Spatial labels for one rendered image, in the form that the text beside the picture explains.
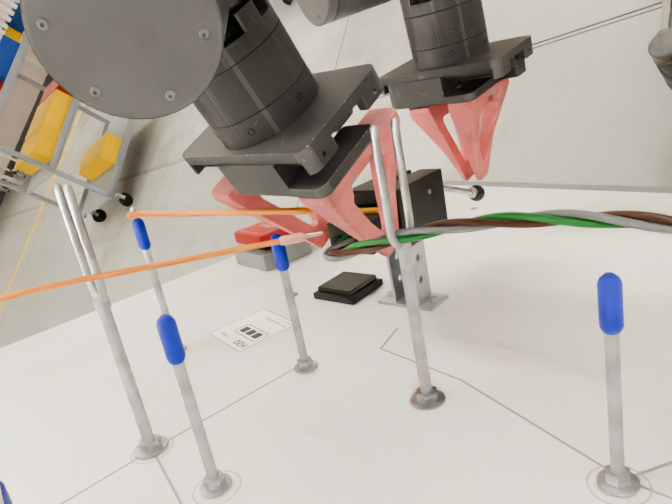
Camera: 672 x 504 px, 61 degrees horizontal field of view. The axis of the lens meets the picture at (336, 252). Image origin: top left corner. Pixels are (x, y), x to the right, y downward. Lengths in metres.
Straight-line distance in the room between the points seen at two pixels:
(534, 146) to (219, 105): 1.64
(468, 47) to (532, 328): 0.20
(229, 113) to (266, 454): 0.16
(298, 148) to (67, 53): 0.10
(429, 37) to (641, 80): 1.43
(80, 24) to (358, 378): 0.23
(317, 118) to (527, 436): 0.17
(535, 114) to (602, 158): 0.30
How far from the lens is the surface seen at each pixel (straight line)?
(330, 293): 0.44
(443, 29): 0.43
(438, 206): 0.39
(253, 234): 0.54
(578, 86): 1.92
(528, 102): 1.98
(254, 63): 0.26
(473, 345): 0.35
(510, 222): 0.24
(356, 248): 0.28
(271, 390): 0.34
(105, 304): 0.29
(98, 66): 0.19
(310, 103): 0.28
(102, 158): 4.30
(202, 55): 0.19
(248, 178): 0.29
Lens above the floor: 1.40
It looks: 39 degrees down
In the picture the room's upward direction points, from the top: 63 degrees counter-clockwise
